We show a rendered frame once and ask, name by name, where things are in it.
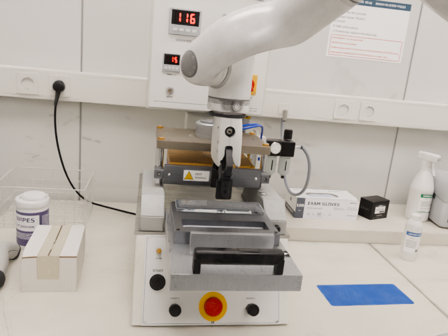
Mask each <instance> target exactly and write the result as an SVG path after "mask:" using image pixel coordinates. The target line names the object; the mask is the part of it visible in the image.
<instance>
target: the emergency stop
mask: <svg viewBox="0 0 448 336"><path fill-rule="evenodd" d="M222 309H223V304H222V302H221V300H220V299H218V298H216V297H210V298H208V299H207V300H206V302H205V304H204V310H205V312H206V314H208V315H209V316H211V317H216V316H218V315H219V314H220V313H221V312H222Z"/></svg>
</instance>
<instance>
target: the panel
mask: <svg viewBox="0 0 448 336"><path fill-rule="evenodd" d="M157 275H159V276H161V277H162V278H163V279H164V286H163V287H162V288H160V289H154V288H153V287H152V286H151V280H152V278H153V277H154V276H157ZM210 297H216V298H218V299H220V300H221V302H222V304H223V309H222V312H221V313H220V314H219V315H218V316H216V317H211V316H209V315H208V314H206V312H205V310H204V304H205V302H206V300H207V299H208V298H210ZM174 303H176V304H178V305H179V306H180V307H181V314H180V315H179V316H178V317H172V316H171V315H170V313H169V307H170V305H172V304H174ZM250 303H254V304H256V305H257V306H258V307H259V314H258V315H257V316H254V317H252V316H250V315H249V314H248V313H247V310H246V307H247V305H248V304H250ZM156 325H280V291H170V290H169V275H168V266H167V248H166V238H165V235H145V258H144V271H143V296H142V310H141V326H156Z"/></svg>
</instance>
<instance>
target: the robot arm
mask: <svg viewBox="0 0 448 336"><path fill-rule="evenodd" d="M361 1H362V0H270V1H266V2H263V3H258V4H255V5H250V6H248V7H244V8H242V9H238V10H236V11H234V12H232V13H230V14H228V15H226V16H224V17H222V18H220V19H219V20H217V21H216V22H214V24H212V25H211V26H209V27H208V28H207V29H206V30H204V32H202V34H200V36H198V37H197V38H196V39H195V40H194V41H193V42H192V44H190V46H188V48H187V49H186V51H185V52H184V54H183V56H182V58H181V64H180V68H181V73H182V75H183V77H184V78H185V80H187V81H188V82H189V83H192V84H194V85H199V86H209V92H208V101H207V108H208V109H210V110H212V111H209V114H210V115H212V116H214V120H213V132H212V140H211V157H212V159H213V165H212V168H213V169H212V170H211V182H210V186H211V187H216V190H215V198H216V199H228V200H230V199H231V192H232V185H233V164H234V166H236V167H239V166H240V164H241V144H242V118H246V114H244V113H248V112H249V104H250V97H251V86H252V79H253V67H254V60H255V55H256V54H258V53H262V52H266V51H270V50H274V49H281V48H286V47H292V46H295V45H298V44H300V43H302V42H304V41H306V40H308V39H309V38H311V37H312V36H314V35H315V34H316V33H318V32H320V30H322V29H324V28H325V27H326V26H328V25H329V24H330V23H332V22H334V20H336V19H338V18H339V17H340V16H342V15H343V14H344V13H346V12H348V10H350V9H351V8H353V7H354V6H356V5H357V4H358V3H360V2H361ZM420 1H421V2H422V3H423V4H425V5H426V6H427V7H428V8H430V10H432V11H433V12H434V13H436V14H437V15H438V16H440V17H441V18H443V19H444V20H446V21H447V22H448V0H420Z"/></svg>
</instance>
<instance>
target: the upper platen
mask: <svg viewBox="0 0 448 336"><path fill-rule="evenodd" d="M167 164H176V165H200V166H212V165H213V159H212V157H211V152H210V151H189V150H178V149H168V150H167ZM238 168H250V169H254V168H255V166H254V165H253V164H252V163H251V159H248V158H247V157H246V156H245V155H244V154H243V153H242V154H241V164H240V166H239V167H238Z"/></svg>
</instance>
